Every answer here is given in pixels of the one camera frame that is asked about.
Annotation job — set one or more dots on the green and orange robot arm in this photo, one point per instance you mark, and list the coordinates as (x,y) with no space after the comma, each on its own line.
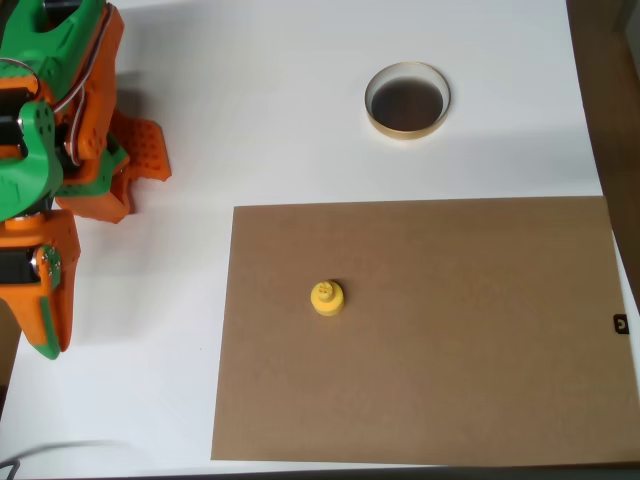
(30,150)

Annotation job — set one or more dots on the round gold-rimmed dish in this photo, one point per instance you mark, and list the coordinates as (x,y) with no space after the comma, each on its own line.
(405,105)

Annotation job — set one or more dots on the brown cardboard mat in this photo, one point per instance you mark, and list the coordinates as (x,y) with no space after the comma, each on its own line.
(425,325)

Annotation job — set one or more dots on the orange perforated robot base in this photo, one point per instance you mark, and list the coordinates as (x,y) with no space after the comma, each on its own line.
(150,150)

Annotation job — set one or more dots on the small yellow plastic piece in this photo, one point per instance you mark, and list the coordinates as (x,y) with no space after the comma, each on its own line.
(327,300)

